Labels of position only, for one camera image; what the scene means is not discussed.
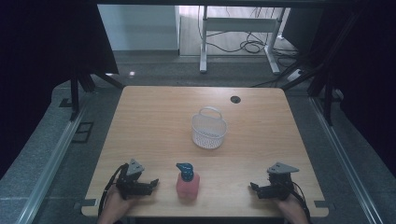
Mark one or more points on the white power strip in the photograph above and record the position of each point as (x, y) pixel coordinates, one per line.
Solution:
(295, 75)

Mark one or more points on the black curtain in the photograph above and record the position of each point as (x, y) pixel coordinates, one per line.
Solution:
(46, 62)
(367, 77)

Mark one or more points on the pink bottle with blue pump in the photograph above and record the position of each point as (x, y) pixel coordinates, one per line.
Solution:
(187, 186)

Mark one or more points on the person's left hand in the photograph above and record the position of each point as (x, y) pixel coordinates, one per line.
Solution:
(115, 207)

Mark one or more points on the aluminium rail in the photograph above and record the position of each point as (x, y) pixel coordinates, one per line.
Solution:
(342, 161)
(49, 168)

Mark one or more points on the white plastic basket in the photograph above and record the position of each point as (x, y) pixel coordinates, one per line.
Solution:
(208, 129)

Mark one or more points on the black metal stand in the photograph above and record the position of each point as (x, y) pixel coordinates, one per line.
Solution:
(74, 93)
(327, 93)

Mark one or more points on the white desk frame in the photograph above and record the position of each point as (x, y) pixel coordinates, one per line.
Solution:
(239, 24)

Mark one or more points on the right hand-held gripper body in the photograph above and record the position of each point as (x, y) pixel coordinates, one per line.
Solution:
(278, 186)

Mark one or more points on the person's right hand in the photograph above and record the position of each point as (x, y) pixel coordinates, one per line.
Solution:
(291, 210)

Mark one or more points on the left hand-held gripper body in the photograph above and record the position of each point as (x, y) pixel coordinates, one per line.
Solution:
(134, 183)

